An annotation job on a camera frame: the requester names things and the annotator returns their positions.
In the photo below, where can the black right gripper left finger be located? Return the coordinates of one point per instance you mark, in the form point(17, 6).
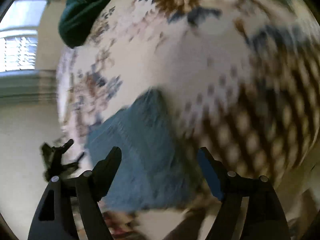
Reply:
point(53, 218)

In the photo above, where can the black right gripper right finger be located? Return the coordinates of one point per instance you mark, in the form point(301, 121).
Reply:
point(265, 218)

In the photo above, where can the blue denim jeans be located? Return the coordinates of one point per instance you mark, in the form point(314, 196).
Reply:
point(157, 170)

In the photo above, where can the black tripod-like stand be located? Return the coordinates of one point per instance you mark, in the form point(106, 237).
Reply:
point(52, 157)

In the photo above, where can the grey striped curtain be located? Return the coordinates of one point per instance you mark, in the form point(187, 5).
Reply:
point(28, 86)

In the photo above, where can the floral and checkered bed blanket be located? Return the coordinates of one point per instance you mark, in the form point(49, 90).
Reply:
point(239, 77)

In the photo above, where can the bright barred window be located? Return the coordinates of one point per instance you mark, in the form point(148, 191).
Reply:
point(19, 34)

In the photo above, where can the dark green cloth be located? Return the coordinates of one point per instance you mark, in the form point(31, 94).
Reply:
point(77, 20)

